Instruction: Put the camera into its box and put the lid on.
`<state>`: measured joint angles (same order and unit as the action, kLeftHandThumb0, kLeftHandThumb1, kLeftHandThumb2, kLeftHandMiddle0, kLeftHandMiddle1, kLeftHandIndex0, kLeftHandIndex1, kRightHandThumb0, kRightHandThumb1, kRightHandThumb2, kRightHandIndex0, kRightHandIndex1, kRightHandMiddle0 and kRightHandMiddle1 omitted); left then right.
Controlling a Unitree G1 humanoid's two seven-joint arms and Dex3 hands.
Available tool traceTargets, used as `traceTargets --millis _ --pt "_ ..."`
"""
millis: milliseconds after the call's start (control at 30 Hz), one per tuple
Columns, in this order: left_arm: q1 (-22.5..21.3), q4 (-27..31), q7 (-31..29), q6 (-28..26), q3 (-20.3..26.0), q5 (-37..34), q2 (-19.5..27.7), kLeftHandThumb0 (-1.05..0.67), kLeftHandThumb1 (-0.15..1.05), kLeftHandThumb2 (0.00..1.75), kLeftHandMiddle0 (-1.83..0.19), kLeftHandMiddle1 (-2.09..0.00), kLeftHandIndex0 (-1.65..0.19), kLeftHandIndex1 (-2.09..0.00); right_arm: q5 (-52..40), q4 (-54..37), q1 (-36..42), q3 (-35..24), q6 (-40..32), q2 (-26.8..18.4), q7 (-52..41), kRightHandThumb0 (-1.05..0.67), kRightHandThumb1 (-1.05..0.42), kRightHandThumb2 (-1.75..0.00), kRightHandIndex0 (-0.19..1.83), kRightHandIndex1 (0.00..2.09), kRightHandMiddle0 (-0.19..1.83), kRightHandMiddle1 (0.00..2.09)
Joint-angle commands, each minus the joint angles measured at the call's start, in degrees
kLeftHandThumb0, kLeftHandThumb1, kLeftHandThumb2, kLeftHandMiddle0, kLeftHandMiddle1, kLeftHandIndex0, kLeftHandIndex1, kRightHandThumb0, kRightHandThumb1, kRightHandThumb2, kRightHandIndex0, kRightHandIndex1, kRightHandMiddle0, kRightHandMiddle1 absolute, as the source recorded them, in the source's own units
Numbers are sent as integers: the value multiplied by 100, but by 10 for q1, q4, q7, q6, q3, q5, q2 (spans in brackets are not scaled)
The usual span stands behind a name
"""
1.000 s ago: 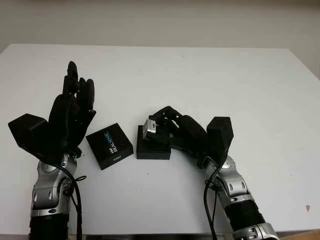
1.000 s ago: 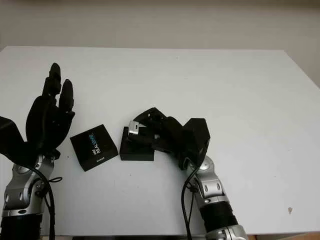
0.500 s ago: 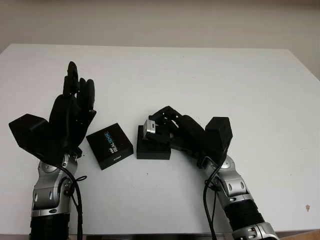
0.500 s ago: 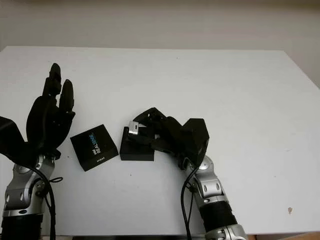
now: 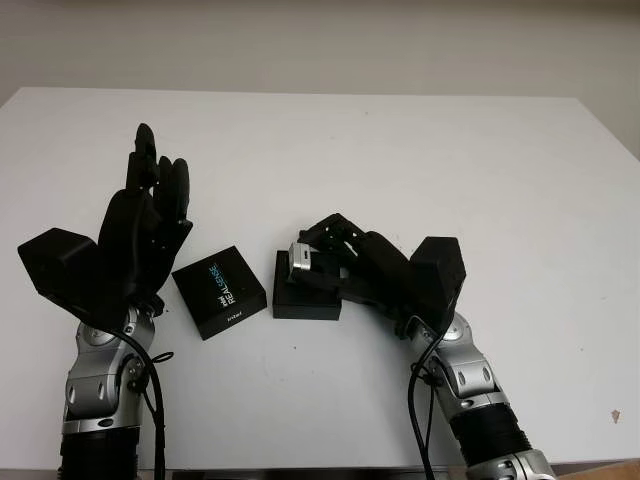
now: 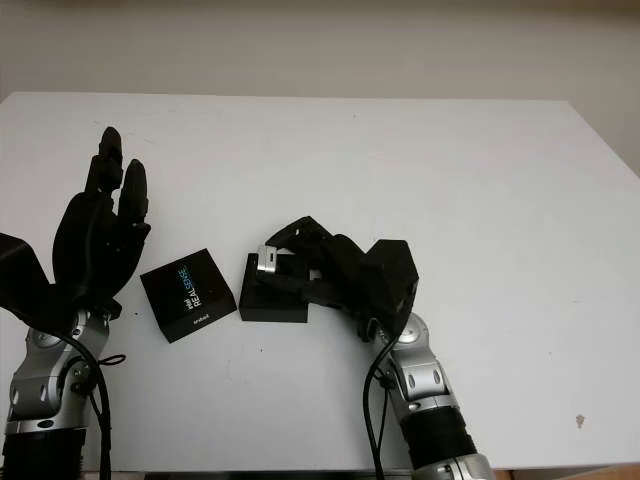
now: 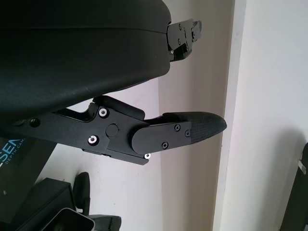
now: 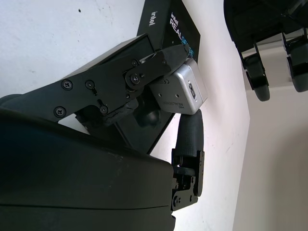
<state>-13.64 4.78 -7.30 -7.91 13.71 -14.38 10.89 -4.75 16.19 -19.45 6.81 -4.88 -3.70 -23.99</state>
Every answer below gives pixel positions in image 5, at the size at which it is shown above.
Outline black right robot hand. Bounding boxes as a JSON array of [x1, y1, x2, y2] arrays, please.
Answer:
[[285, 213, 437, 340]]

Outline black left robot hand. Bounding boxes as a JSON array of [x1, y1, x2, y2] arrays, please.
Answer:
[[97, 122, 195, 321]]

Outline small silver depth camera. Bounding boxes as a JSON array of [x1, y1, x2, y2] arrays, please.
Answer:
[[287, 241, 314, 274]]

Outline black RealSense box lid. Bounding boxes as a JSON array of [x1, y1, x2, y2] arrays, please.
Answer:
[[171, 245, 268, 342]]

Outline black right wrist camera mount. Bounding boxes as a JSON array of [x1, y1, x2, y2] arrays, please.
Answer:
[[407, 236, 469, 331]]

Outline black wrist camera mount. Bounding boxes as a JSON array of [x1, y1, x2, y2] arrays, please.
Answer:
[[17, 227, 126, 331], [407, 236, 469, 331]]

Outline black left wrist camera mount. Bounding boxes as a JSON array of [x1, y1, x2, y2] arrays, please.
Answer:
[[17, 227, 126, 331]]

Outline black camera box base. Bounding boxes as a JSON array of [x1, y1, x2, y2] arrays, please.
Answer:
[[269, 249, 344, 322]]

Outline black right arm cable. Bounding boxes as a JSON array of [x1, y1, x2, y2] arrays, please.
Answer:
[[407, 319, 451, 480]]

